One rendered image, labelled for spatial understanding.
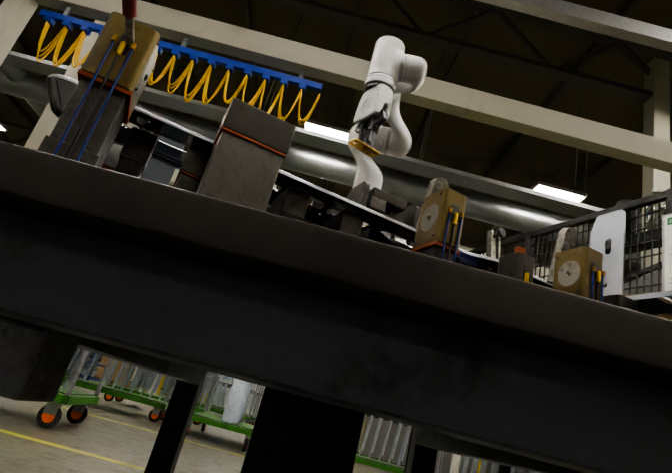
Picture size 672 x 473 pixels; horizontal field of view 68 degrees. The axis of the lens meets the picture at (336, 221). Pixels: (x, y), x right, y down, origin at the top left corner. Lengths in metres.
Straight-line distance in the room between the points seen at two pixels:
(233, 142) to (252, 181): 0.07
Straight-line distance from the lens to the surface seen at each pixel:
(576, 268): 1.20
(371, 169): 1.76
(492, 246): 1.56
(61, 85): 1.06
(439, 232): 0.98
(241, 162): 0.86
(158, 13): 4.93
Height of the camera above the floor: 0.56
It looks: 22 degrees up
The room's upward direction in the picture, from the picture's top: 15 degrees clockwise
